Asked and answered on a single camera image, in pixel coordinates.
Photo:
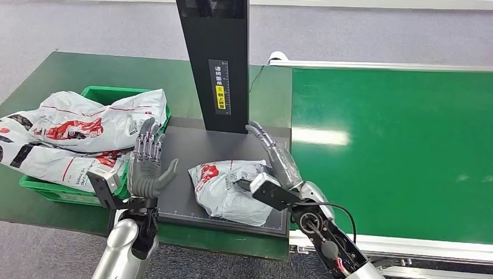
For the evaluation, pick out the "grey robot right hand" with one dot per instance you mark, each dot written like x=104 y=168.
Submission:
x=283 y=165

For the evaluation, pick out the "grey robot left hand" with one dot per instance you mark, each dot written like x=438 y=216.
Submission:
x=148 y=177

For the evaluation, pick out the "small grey poly mailer package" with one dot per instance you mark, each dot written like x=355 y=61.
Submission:
x=227 y=192

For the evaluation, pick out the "large white red-printed mailer package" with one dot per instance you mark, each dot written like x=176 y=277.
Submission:
x=96 y=123

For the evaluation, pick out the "white mailer package with black patches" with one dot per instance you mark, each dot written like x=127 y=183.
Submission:
x=50 y=165

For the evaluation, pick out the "green conveyor belt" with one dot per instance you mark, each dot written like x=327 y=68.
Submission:
x=404 y=154

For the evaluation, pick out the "green plastic crate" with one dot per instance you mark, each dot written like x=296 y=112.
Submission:
x=108 y=94

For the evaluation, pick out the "ruler label with yellow sign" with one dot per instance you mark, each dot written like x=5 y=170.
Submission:
x=220 y=86

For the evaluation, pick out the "black scanner column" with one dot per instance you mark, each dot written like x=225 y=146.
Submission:
x=215 y=46

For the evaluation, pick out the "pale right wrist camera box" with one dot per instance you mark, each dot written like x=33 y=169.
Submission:
x=269 y=190

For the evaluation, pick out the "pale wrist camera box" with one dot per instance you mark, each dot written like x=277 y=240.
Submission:
x=104 y=179
x=269 y=190

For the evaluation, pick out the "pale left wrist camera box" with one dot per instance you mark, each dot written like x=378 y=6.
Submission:
x=104 y=179

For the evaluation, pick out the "silver conveyor side rail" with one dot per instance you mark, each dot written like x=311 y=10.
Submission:
x=366 y=64
x=423 y=248

